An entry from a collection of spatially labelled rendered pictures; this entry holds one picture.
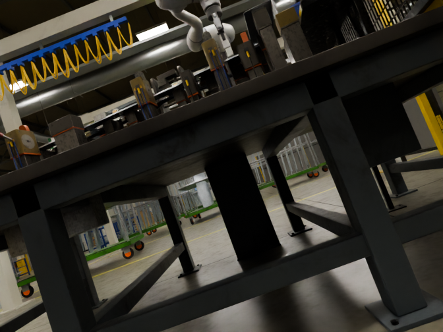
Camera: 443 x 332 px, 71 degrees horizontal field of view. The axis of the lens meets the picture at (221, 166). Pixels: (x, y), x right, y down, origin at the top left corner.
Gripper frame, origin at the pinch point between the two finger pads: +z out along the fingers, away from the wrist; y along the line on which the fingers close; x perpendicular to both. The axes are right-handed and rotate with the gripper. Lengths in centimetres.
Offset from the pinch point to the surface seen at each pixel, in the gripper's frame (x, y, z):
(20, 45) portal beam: -264, -218, -218
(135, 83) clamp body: -41.5, 22.4, 6.6
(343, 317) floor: 4, 52, 108
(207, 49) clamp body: -7.2, 25.4, 7.5
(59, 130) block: -84, 21, 10
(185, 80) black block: -20.7, 21.2, 13.7
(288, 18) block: 27.2, 17.4, 6.6
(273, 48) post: 14.7, 40.9, 23.8
